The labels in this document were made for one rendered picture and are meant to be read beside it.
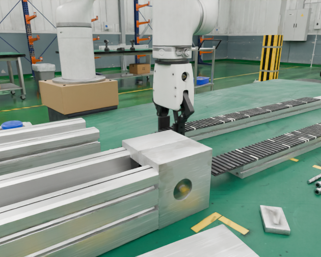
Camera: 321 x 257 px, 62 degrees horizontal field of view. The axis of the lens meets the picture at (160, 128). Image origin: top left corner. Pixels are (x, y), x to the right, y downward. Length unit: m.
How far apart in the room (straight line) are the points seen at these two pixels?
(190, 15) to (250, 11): 12.75
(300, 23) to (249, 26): 2.26
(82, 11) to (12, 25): 7.31
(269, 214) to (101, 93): 0.74
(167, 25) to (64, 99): 0.49
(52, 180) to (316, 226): 0.35
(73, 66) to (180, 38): 0.52
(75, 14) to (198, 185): 0.76
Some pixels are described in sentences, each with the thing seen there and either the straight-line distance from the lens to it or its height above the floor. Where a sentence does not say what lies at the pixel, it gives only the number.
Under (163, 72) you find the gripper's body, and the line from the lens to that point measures 0.59.
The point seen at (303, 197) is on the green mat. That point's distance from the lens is 0.50.
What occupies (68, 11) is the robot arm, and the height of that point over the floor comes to 1.10.
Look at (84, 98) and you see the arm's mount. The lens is 0.97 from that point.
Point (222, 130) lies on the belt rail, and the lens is 0.73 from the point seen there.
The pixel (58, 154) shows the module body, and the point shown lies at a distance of 0.48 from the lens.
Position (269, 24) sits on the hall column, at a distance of 6.97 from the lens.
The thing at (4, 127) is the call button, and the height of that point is 0.85.
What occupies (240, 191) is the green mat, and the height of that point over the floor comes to 0.78.
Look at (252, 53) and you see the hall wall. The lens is 13.08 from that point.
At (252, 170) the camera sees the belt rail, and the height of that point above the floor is 0.79.
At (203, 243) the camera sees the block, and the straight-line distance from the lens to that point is 0.22.
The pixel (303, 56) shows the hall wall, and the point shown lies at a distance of 12.13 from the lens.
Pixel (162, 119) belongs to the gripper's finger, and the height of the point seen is 0.84.
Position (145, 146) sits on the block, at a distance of 0.38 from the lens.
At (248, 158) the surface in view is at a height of 0.81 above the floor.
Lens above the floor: 1.02
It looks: 18 degrees down
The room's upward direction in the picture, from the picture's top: straight up
